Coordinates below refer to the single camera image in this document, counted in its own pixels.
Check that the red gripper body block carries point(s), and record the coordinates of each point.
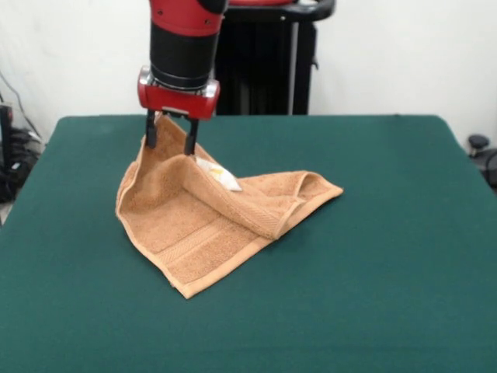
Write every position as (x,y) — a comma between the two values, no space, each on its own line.
(174,101)

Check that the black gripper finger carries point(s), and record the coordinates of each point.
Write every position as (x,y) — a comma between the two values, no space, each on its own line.
(151,132)
(191,138)

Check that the tan terry towel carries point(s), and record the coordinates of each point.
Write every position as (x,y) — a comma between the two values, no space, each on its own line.
(194,241)

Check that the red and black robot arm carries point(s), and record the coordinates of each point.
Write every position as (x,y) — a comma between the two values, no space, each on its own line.
(182,50)

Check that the black box with red light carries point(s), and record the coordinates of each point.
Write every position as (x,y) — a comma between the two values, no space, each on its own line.
(6,136)

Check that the dark green table cloth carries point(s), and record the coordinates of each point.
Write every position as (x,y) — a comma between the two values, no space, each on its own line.
(349,291)

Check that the gray stand base black knob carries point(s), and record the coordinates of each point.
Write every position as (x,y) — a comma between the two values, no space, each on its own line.
(478,141)

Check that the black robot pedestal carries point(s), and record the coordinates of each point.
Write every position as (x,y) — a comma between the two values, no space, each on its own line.
(268,58)

